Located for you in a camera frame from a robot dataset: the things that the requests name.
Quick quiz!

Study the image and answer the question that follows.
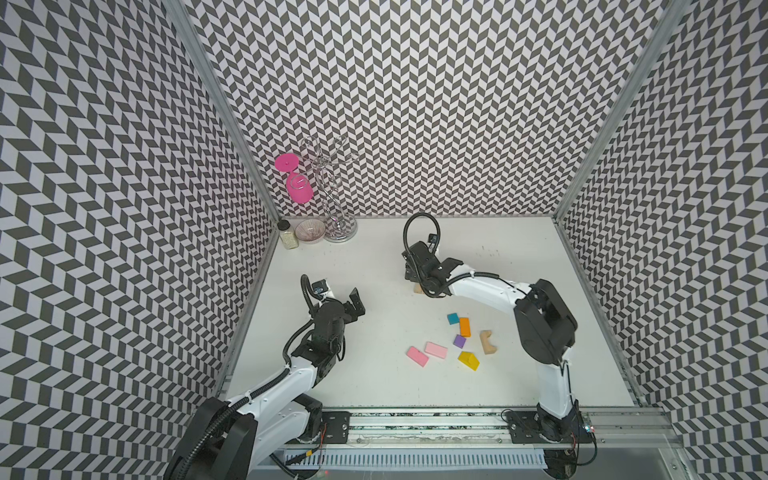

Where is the light pink block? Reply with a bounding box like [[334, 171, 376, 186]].
[[424, 342, 448, 359]]

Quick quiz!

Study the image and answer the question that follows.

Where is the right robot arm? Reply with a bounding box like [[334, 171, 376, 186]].
[[402, 241, 578, 443]]

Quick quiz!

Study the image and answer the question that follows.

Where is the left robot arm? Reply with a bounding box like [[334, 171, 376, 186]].
[[163, 281, 366, 479]]

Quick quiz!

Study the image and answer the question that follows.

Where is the hot pink block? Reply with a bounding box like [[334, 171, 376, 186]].
[[406, 346, 429, 367]]

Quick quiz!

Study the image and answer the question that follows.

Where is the orange block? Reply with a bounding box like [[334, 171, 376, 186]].
[[459, 317, 471, 338]]

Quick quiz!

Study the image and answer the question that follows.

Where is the purple block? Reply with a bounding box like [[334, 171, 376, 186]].
[[453, 335, 467, 349]]

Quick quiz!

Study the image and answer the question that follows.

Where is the natural wood arch block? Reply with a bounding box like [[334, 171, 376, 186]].
[[479, 330, 498, 355]]

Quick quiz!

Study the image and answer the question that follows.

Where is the yellow block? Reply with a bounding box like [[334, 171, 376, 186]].
[[458, 351, 480, 371]]

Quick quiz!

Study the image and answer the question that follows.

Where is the glass spice jar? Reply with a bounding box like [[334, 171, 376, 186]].
[[276, 219, 299, 250]]

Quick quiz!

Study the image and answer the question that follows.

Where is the striped ceramic bowl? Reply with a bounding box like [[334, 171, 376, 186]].
[[295, 219, 326, 243]]

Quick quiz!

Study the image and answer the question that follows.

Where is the pink plastic wine glass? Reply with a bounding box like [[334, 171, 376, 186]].
[[274, 153, 314, 205]]

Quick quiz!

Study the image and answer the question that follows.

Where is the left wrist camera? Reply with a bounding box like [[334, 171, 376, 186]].
[[310, 279, 333, 300]]

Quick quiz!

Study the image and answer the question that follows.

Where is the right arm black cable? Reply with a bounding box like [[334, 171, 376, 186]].
[[401, 212, 442, 259]]

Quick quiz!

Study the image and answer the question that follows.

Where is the chrome wire glass stand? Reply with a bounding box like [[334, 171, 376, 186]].
[[301, 135, 358, 244]]

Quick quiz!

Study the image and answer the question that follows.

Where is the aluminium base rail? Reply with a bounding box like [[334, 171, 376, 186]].
[[276, 407, 698, 479]]

